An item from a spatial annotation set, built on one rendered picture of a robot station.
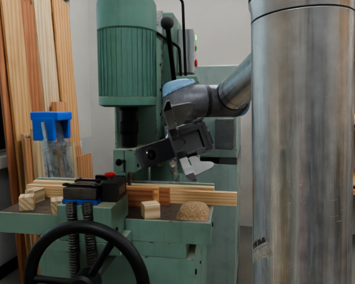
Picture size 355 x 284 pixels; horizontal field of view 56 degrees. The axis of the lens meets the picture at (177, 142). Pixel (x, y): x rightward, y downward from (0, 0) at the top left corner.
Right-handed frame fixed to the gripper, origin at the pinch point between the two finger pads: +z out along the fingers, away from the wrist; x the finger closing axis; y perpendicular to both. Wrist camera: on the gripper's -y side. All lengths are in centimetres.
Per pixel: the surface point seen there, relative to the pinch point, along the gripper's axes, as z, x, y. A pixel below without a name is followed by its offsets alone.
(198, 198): -42.7, 16.4, 2.1
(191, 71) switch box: -64, -26, 16
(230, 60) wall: -252, -68, 83
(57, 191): -50, 1, -40
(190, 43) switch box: -63, -36, 19
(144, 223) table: -30.4, 16.5, -14.1
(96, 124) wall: -296, -57, -64
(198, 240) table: -28.5, 24.7, -2.1
